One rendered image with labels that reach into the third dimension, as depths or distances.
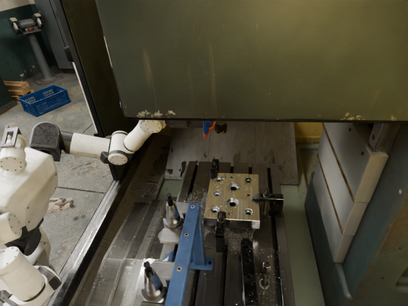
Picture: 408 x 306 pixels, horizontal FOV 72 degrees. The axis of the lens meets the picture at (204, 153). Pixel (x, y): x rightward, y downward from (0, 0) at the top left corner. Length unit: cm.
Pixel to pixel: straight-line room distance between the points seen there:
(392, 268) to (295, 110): 62
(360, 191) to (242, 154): 114
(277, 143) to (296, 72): 145
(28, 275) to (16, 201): 26
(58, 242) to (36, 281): 182
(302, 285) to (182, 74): 115
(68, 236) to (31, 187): 166
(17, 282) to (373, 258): 98
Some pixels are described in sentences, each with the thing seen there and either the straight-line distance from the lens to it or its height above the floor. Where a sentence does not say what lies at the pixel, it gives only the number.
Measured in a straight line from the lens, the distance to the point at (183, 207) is 93.
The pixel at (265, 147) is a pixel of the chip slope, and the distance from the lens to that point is 201.
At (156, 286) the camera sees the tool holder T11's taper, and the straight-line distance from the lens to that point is 74.
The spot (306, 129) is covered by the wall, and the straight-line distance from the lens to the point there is 227.
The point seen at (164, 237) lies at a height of 122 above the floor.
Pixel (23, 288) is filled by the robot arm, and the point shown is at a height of 123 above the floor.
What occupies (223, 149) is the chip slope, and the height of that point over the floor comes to 73.
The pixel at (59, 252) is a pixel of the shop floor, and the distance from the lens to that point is 264.
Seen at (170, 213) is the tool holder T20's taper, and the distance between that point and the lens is 85.
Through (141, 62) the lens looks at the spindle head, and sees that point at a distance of 63.
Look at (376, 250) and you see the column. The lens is 100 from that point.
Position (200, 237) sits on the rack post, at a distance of 101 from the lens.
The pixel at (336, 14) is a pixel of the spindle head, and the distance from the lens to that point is 60.
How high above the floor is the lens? 189
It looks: 36 degrees down
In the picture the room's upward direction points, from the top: 4 degrees counter-clockwise
